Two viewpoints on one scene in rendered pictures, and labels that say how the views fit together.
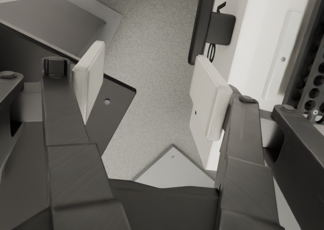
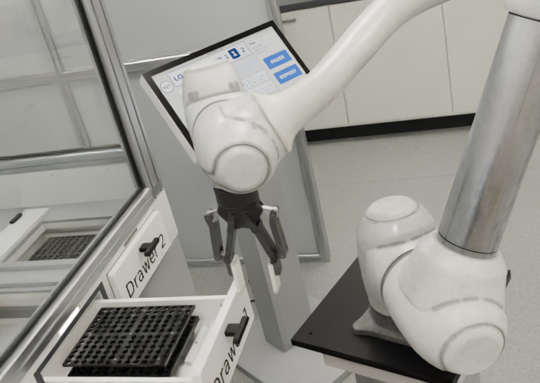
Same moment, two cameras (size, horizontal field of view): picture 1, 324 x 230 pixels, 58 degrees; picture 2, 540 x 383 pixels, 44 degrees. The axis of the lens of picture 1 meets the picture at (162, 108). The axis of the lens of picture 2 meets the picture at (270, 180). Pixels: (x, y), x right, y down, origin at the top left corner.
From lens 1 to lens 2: 1.13 m
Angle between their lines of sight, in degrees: 41
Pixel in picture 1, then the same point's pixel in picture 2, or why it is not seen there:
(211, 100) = (235, 264)
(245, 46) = (221, 317)
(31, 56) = (356, 349)
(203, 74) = (239, 279)
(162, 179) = (316, 368)
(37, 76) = (354, 340)
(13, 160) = not seen: hidden behind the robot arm
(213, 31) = (235, 326)
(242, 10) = (221, 330)
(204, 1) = (239, 334)
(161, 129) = not seen: outside the picture
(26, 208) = not seen: hidden behind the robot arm
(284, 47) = (195, 347)
